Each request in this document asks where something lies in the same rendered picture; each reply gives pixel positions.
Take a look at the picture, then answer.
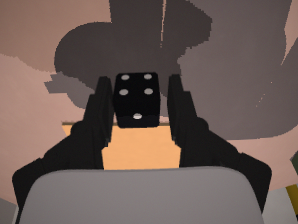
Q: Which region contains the orange flat mat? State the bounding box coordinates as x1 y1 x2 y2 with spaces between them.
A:
102 123 180 170

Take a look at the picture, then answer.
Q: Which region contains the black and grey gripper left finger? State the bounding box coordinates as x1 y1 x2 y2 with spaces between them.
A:
12 76 115 214

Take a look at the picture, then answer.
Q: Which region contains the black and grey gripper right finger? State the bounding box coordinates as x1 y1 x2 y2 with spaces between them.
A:
167 74 272 213

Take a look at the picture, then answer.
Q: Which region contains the black die with white pips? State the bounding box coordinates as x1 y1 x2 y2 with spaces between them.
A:
112 72 161 129

